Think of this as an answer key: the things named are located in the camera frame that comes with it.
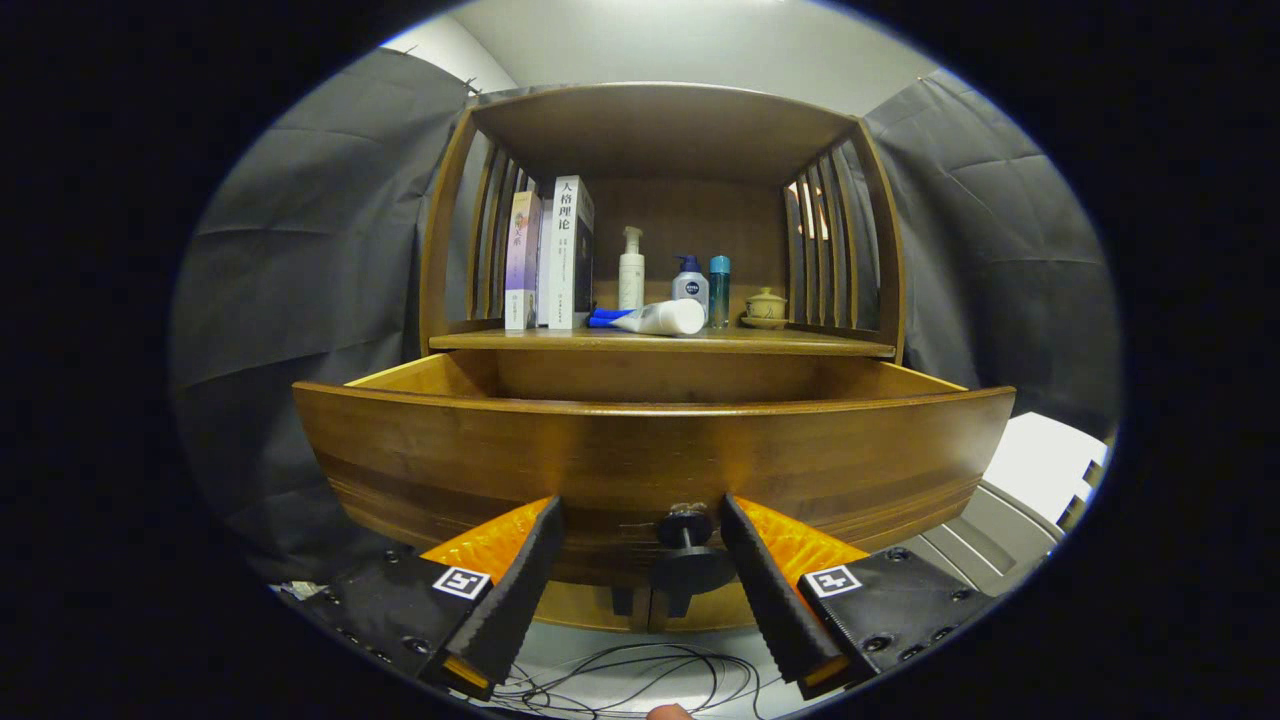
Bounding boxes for white book with portrait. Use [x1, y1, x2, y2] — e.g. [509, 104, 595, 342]
[543, 175, 596, 331]

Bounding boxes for wooden cabinet door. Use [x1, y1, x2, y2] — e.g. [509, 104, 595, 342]
[533, 580, 649, 633]
[648, 585, 766, 633]

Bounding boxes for white bottle with blue cap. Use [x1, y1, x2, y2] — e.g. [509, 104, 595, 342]
[671, 255, 710, 306]

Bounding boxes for yellow lidded teacup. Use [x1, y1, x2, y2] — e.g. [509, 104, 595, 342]
[741, 287, 790, 330]

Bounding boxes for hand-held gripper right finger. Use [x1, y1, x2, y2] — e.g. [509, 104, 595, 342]
[720, 493, 1001, 701]

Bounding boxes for brown wooden drawer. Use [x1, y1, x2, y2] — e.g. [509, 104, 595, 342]
[292, 350, 1018, 598]

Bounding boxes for brown wooden cabinet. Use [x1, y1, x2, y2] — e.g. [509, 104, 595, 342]
[418, 82, 908, 633]

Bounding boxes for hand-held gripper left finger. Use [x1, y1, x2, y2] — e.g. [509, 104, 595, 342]
[285, 495, 566, 701]

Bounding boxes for purple book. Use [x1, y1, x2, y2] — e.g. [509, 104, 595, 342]
[504, 190, 544, 331]

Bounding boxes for wooden countertop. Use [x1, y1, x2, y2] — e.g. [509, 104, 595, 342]
[430, 322, 898, 358]

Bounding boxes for white squeeze tube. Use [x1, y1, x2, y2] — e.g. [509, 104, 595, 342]
[608, 299, 707, 337]

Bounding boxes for black floor cables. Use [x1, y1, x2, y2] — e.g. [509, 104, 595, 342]
[495, 642, 766, 720]

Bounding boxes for white pump bottle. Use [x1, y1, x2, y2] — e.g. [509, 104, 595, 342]
[618, 226, 646, 311]

